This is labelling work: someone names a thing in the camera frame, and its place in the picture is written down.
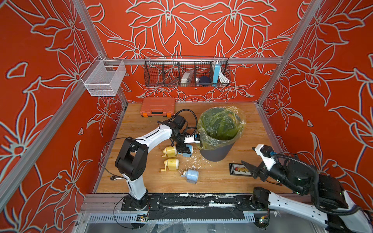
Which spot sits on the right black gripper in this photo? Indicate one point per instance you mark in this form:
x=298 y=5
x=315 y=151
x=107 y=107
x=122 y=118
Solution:
x=260 y=169

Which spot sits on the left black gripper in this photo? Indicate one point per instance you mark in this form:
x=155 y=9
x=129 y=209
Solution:
x=183 y=144

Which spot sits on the blue pencil sharpener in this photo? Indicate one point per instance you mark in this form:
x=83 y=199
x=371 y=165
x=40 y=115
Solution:
x=189 y=151
x=191 y=176

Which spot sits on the yellow pencil sharpener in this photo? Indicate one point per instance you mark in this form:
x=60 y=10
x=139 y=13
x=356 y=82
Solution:
x=171 y=164
x=170 y=152

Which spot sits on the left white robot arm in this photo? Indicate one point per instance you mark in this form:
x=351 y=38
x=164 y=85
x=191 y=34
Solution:
x=180 y=129

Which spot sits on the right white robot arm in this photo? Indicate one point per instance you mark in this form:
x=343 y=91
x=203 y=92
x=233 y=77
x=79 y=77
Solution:
x=331 y=206

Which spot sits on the grey bin with green bag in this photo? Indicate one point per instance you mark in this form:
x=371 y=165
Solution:
x=219 y=128

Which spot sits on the orange tool case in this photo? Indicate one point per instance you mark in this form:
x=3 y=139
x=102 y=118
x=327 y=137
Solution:
x=158 y=107

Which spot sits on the grey packet in basket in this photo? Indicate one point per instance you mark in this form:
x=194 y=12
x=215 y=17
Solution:
x=187 y=78

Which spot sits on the dark blue round object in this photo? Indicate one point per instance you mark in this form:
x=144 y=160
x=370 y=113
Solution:
x=204 y=81

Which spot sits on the black wire wall basket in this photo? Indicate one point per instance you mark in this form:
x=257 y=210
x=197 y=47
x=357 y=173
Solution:
x=167 y=71

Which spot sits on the white wire wall basket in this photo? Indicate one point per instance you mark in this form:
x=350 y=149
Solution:
x=102 y=80

